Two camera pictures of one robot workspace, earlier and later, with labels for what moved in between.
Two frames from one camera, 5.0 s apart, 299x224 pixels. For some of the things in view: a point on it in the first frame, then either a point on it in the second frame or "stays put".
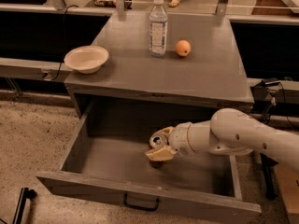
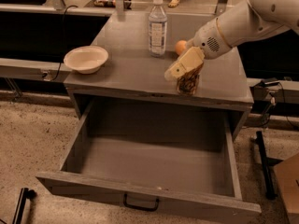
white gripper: (179, 138) -> (207, 40)
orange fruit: (183, 48) stays put
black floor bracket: (24, 194) stays put
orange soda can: (157, 142) -> (187, 83)
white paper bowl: (86, 59) stays put
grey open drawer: (107, 163) stays put
